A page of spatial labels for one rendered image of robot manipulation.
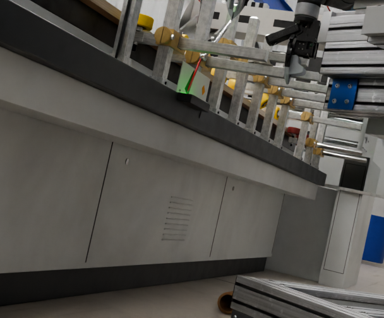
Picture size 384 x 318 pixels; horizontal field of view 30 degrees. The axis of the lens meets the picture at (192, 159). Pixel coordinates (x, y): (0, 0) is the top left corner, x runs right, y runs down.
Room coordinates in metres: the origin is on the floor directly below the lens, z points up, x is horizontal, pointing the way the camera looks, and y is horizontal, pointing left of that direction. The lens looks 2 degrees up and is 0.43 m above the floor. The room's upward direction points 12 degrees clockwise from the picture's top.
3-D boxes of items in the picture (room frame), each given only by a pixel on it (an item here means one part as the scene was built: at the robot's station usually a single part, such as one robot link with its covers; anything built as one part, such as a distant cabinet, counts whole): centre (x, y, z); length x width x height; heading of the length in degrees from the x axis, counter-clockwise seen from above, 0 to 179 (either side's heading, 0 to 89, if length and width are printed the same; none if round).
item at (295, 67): (2.25, -0.25, 0.86); 0.06 x 0.03 x 0.09; 69
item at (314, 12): (2.27, -0.26, 1.05); 0.08 x 0.08 x 0.05
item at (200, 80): (2.30, 0.04, 0.75); 0.26 x 0.01 x 0.10; 159
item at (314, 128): (4.21, -0.66, 0.94); 0.03 x 0.03 x 0.48; 69
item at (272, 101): (3.27, -0.30, 0.88); 0.03 x 0.03 x 0.48; 69
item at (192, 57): (2.36, 0.05, 0.85); 0.13 x 0.06 x 0.05; 159
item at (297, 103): (3.51, -0.51, 0.95); 0.36 x 0.03 x 0.03; 69
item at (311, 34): (2.26, -0.26, 0.97); 0.09 x 0.08 x 0.12; 69
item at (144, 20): (2.19, 0.24, 0.85); 0.08 x 0.08 x 0.11
